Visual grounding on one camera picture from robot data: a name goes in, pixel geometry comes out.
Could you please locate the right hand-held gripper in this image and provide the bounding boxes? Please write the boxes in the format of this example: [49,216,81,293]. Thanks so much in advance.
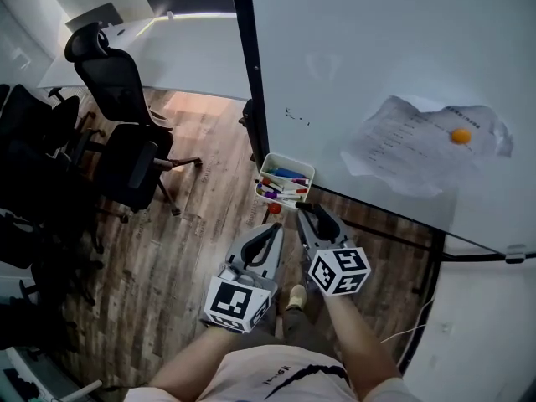
[296,203,373,298]

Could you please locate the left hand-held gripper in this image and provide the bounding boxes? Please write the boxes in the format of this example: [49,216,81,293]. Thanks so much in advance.
[201,223,286,335]

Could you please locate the white marker tray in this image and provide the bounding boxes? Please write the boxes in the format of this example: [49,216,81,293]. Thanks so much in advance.
[254,152,317,211]

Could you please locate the person's right forearm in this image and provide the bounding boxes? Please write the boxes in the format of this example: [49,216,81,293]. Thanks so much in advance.
[324,292,404,399]

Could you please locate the person's left forearm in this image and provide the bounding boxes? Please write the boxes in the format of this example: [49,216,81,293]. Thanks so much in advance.
[148,323,252,398]

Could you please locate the black framed whiteboard on stand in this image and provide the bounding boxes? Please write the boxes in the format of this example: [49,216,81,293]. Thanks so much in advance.
[228,0,536,297]

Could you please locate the person's right beige shoe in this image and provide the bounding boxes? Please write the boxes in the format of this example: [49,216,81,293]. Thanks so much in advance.
[286,284,308,312]

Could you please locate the person's dark trousers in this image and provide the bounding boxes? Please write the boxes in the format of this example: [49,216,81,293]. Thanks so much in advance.
[254,302,337,356]

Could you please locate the crumpled printed paper sheet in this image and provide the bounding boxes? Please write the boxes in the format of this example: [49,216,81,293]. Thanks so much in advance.
[339,95,515,197]

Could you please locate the person's white shirt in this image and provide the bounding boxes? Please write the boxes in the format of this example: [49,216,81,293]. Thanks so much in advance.
[123,343,420,402]

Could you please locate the long white desk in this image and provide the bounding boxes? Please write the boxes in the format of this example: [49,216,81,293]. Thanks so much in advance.
[36,13,252,102]

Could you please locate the black mesh office chair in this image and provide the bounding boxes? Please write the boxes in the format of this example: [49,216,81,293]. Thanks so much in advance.
[0,215,106,309]
[0,278,79,353]
[0,82,106,158]
[64,22,204,218]
[0,140,131,259]

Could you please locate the white plastic tube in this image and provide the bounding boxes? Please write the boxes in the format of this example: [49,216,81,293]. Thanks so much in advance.
[61,379,104,402]

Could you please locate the dark wrist strap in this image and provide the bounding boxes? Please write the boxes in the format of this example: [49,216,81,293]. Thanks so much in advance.
[200,318,246,336]

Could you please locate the thin white cable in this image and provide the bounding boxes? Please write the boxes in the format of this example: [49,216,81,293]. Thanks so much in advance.
[379,296,437,345]

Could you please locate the clear plastic frame clip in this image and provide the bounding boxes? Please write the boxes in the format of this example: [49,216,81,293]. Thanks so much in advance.
[504,244,527,265]

